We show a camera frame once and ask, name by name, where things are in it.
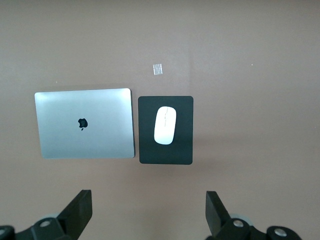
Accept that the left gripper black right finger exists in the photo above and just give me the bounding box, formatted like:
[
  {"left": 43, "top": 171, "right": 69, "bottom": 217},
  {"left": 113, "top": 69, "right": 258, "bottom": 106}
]
[{"left": 204, "top": 191, "right": 300, "bottom": 240}]

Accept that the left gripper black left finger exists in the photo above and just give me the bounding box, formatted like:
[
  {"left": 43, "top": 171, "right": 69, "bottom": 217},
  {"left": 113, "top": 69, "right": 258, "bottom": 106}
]
[{"left": 0, "top": 189, "right": 94, "bottom": 240}]

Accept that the white computer mouse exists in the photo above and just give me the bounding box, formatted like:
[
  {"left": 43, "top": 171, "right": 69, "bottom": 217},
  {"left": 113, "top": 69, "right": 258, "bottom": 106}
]
[{"left": 153, "top": 105, "right": 178, "bottom": 146}]

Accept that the black rectangular mouse pad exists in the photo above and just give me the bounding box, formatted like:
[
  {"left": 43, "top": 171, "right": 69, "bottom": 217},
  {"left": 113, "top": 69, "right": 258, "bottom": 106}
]
[{"left": 137, "top": 95, "right": 195, "bottom": 165}]

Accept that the silver closed laptop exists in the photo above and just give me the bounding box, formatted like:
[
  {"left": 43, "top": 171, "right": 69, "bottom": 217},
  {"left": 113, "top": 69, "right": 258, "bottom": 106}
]
[{"left": 34, "top": 87, "right": 136, "bottom": 160}]

